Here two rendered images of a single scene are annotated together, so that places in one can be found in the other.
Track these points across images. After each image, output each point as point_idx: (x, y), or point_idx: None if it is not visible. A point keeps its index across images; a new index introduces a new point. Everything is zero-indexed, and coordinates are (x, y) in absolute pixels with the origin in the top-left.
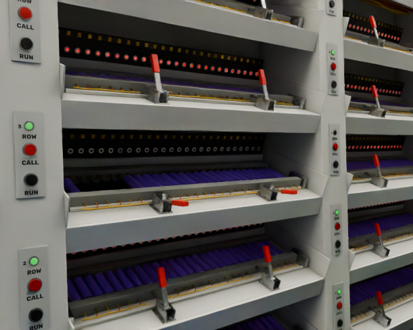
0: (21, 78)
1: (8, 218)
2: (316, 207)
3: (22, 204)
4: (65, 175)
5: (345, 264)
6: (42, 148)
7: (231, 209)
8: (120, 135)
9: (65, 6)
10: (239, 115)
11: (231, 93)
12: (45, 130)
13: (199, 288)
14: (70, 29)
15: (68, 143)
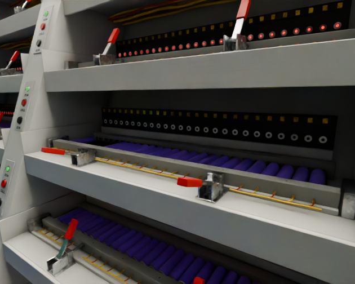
0: (34, 62)
1: (10, 140)
2: (349, 271)
3: (15, 134)
4: (100, 137)
5: None
6: (28, 101)
7: (129, 186)
8: (136, 111)
9: (143, 29)
10: (169, 66)
11: (210, 49)
12: (33, 91)
13: (122, 275)
14: (125, 40)
15: (109, 115)
